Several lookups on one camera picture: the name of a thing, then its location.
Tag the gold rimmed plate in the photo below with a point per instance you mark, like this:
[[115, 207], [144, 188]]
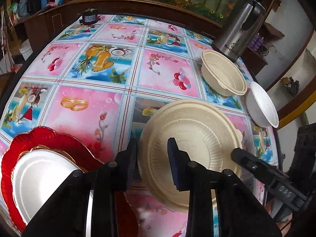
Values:
[[64, 153]]

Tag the pink cloth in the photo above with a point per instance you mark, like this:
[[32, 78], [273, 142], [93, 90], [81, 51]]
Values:
[[50, 4]]

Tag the black power adapter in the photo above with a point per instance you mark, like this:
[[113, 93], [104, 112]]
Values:
[[88, 18]]

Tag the purple bottle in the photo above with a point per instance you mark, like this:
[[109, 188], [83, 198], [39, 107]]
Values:
[[255, 40], [261, 41]]

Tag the white foam bowl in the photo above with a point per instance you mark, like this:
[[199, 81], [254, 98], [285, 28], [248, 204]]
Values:
[[261, 103]]

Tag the red scalloped plate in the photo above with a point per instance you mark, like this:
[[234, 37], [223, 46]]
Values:
[[49, 138]]

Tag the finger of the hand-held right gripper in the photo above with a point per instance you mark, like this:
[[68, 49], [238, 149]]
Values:
[[251, 165]]

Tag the large beige round plate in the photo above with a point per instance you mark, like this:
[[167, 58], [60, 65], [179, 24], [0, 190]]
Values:
[[197, 138]]

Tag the white plastic bucket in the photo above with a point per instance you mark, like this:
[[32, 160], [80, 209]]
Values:
[[26, 51]]

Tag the white foam plate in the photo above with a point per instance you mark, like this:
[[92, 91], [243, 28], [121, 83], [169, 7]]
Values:
[[42, 177]]

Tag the dark chair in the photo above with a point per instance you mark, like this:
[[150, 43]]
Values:
[[305, 153]]

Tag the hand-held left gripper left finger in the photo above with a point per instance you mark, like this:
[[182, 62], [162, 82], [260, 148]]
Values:
[[130, 164]]

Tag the stainless steel thermos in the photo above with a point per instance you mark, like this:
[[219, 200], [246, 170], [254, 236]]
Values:
[[239, 27]]

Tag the green packet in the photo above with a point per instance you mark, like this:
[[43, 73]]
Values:
[[13, 8]]

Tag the black kettle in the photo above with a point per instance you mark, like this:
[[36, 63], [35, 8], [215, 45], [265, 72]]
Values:
[[34, 3]]

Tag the beige ribbed bowl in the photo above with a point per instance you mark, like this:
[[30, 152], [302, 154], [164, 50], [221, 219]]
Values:
[[222, 66]]

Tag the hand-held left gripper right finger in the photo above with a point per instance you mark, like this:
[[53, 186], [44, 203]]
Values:
[[175, 164]]

